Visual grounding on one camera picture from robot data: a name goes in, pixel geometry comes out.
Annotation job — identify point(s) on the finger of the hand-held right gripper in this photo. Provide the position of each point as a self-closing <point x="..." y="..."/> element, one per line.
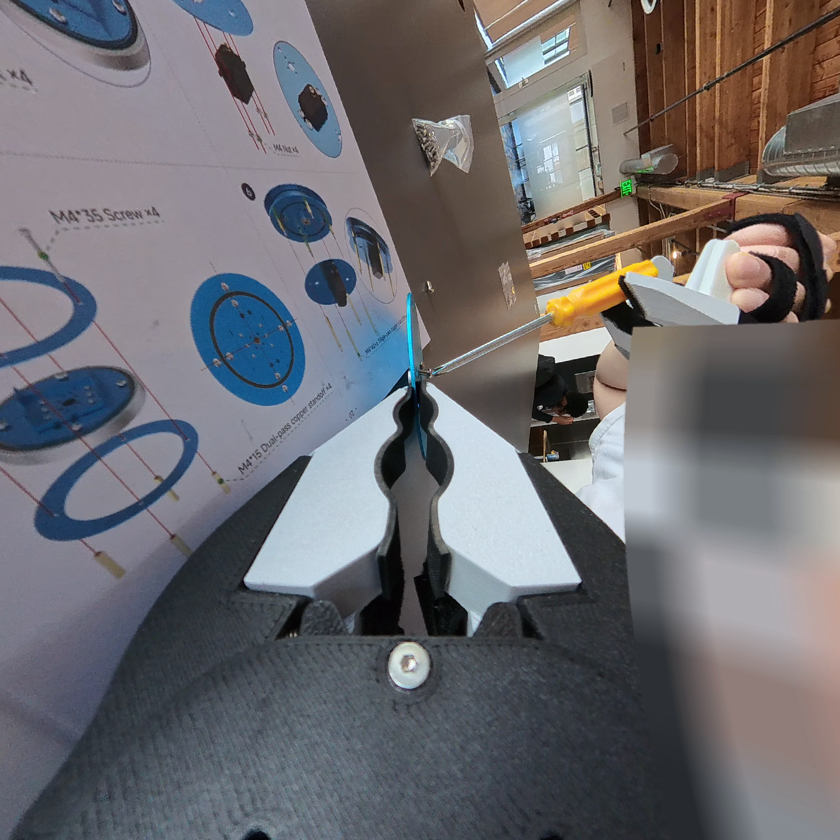
<point x="689" y="308"/>
<point x="664" y="268"/>

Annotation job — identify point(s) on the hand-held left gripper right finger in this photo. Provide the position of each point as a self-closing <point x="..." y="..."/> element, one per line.
<point x="505" y="518"/>

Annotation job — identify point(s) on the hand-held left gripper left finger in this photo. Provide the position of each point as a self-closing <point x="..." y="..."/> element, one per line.
<point x="315" y="518"/>

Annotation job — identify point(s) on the silver machine screw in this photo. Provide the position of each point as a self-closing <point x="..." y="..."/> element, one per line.
<point x="420" y="373"/>

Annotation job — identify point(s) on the blue round metal plate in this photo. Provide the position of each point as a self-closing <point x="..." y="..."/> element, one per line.
<point x="412" y="334"/>

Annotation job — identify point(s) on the wooden beam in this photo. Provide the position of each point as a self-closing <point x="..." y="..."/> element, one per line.
<point x="630" y="239"/>

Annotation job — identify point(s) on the person's white shirt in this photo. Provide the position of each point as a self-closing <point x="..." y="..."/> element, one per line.
<point x="607" y="459"/>

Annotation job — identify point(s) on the large glass partition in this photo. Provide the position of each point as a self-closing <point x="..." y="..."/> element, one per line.
<point x="551" y="157"/>

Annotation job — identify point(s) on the small clear labelled bag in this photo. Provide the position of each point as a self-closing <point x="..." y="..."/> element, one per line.
<point x="506" y="285"/>

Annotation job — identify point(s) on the clear bag of screws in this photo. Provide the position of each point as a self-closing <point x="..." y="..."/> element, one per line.
<point x="430" y="141"/>

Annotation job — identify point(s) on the open assembly manual booklet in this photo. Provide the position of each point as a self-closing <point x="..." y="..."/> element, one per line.
<point x="151" y="184"/>

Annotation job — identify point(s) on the small silver air duct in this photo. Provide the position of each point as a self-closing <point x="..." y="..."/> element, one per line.
<point x="653" y="161"/>

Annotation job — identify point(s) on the large silver air duct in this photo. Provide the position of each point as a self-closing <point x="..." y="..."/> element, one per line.
<point x="807" y="144"/>

